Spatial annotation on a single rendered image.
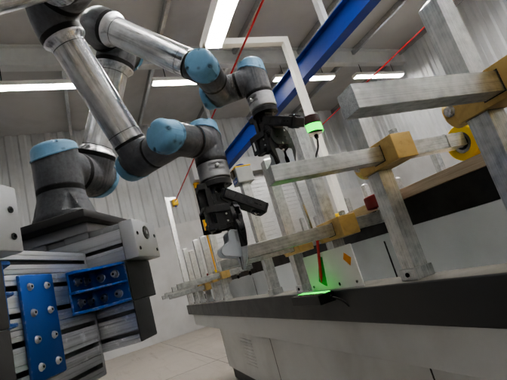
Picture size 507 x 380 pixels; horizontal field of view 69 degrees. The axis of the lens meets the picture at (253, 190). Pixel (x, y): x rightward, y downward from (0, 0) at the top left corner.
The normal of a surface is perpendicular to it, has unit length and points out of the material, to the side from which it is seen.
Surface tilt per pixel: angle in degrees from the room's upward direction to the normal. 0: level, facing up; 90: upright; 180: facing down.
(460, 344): 90
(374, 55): 90
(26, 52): 90
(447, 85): 90
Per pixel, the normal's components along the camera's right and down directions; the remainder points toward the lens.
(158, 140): -0.57, -0.04
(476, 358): -0.91, 0.18
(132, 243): -0.11, -0.19
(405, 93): 0.31, -0.29
